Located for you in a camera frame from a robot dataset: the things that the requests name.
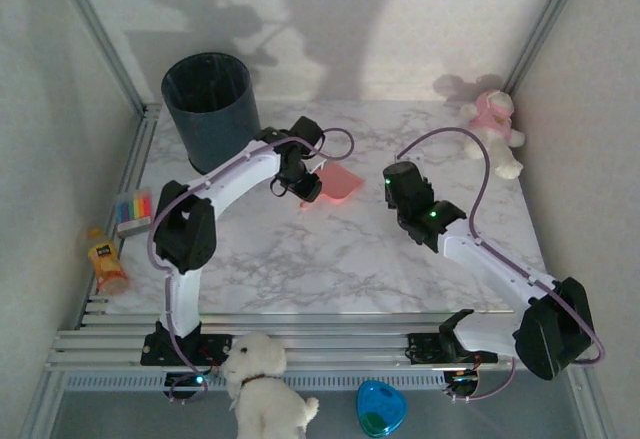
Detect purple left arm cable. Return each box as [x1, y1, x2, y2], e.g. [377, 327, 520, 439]
[145, 126, 355, 406]

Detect dark round trash bin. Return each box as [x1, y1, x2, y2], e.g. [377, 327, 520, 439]
[160, 51, 267, 180]

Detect black base electronics housing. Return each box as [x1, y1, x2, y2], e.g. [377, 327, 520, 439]
[442, 369, 481, 405]
[163, 371, 211, 406]

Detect aluminium side rail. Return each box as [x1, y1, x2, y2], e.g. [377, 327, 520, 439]
[74, 103, 162, 330]

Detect orange juice bottle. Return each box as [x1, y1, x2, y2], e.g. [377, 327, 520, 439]
[87, 227, 132, 296]

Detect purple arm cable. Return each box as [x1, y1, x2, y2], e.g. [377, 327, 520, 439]
[145, 126, 355, 406]
[398, 126, 606, 405]

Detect aluminium corner post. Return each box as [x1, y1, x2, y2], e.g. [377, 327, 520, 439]
[45, 0, 151, 118]
[502, 0, 596, 95]

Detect grey slotted cable duct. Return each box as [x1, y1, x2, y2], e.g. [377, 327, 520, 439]
[62, 373, 447, 393]

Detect white plush dog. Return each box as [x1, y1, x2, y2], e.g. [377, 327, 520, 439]
[222, 331, 320, 439]

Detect pink plastic dustpan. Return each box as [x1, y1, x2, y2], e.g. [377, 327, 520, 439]
[299, 164, 364, 209]

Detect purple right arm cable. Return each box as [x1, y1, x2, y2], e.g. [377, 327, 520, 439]
[398, 126, 606, 405]

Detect white plush toy pink outfit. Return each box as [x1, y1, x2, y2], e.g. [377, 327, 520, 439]
[459, 88, 527, 181]

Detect blue heart-shaped box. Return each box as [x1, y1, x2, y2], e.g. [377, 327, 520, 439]
[356, 379, 409, 439]

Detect colourful marker set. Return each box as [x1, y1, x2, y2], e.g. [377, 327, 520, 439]
[114, 187, 154, 238]

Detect aluminium frame rails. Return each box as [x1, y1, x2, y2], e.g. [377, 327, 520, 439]
[45, 311, 594, 376]

